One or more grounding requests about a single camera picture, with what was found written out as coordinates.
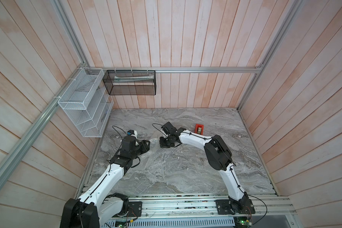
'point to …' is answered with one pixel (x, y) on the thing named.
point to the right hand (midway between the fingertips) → (159, 145)
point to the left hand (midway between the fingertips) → (147, 145)
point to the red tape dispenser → (196, 126)
